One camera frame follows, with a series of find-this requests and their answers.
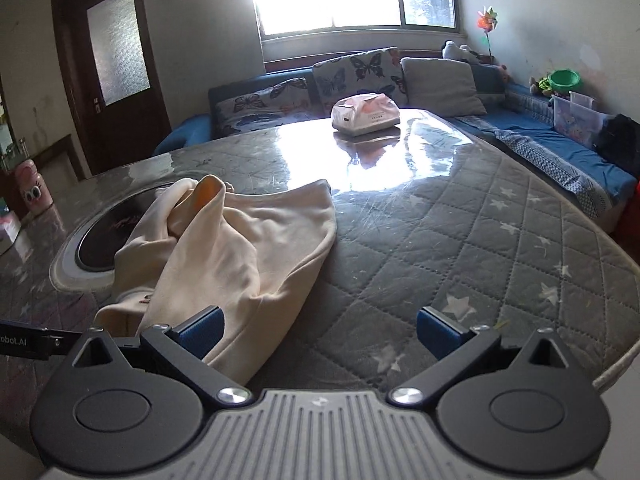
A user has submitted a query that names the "cream white garment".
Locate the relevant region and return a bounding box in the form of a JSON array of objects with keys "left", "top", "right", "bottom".
[{"left": 93, "top": 176, "right": 337, "bottom": 385}]

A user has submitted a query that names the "round black induction cooktop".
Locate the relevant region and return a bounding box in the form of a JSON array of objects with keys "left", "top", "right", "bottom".
[{"left": 49, "top": 170, "right": 205, "bottom": 292}]

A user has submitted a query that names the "pink cartoon eyed bottle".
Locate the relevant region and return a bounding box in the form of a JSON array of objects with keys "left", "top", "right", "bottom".
[{"left": 14, "top": 159, "right": 53, "bottom": 217}]

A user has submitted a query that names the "white tissue box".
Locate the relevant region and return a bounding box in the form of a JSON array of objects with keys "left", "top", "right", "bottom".
[{"left": 0, "top": 211, "right": 22, "bottom": 255}]

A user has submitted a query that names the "pink white tissue pack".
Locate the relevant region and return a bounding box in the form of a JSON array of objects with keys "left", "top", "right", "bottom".
[{"left": 331, "top": 93, "right": 400, "bottom": 136}]

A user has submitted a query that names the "blue corner sofa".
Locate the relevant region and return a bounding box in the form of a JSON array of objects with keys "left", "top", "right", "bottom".
[{"left": 152, "top": 48, "right": 639, "bottom": 233}]

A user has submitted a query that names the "plain grey cushion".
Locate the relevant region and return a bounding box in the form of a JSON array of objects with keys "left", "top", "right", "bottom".
[{"left": 400, "top": 58, "right": 486, "bottom": 117}]

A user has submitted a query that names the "clear plastic storage box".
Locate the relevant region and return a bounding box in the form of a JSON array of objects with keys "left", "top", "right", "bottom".
[{"left": 551, "top": 96, "right": 608, "bottom": 148}]

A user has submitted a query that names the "black backpack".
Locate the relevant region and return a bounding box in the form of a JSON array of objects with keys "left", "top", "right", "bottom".
[{"left": 593, "top": 114, "right": 640, "bottom": 179}]

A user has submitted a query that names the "butterfly cushion left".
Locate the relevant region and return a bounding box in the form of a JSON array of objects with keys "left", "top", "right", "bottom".
[{"left": 214, "top": 77, "right": 316, "bottom": 136}]

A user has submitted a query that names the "butterfly cushion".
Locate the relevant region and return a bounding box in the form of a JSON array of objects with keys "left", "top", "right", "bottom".
[
  {"left": 214, "top": 77, "right": 316, "bottom": 136},
  {"left": 311, "top": 47, "right": 408, "bottom": 113}
]

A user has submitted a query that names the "butterfly cushion right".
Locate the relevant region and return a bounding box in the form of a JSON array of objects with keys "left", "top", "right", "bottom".
[{"left": 311, "top": 47, "right": 408, "bottom": 113}]

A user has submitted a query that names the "green plastic bowl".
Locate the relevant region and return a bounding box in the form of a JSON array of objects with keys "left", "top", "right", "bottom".
[{"left": 548, "top": 70, "right": 582, "bottom": 93}]

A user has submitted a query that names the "white plush toy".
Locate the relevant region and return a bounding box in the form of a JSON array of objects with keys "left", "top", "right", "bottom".
[{"left": 442, "top": 40, "right": 480, "bottom": 64}]

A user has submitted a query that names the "colourful pinwheel toy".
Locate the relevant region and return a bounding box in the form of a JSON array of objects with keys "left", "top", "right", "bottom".
[{"left": 476, "top": 6, "right": 498, "bottom": 56}]

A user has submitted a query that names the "dark wooden door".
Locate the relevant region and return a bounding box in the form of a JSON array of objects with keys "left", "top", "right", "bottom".
[{"left": 51, "top": 0, "right": 170, "bottom": 174}]

